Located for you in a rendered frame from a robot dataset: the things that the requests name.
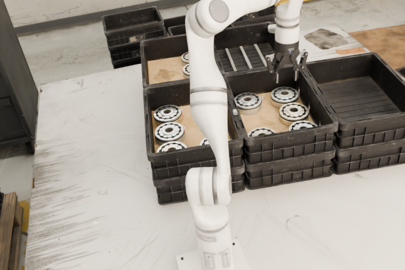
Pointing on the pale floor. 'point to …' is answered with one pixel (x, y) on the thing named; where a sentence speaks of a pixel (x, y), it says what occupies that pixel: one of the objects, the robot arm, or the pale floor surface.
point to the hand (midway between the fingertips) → (285, 76)
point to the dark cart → (15, 88)
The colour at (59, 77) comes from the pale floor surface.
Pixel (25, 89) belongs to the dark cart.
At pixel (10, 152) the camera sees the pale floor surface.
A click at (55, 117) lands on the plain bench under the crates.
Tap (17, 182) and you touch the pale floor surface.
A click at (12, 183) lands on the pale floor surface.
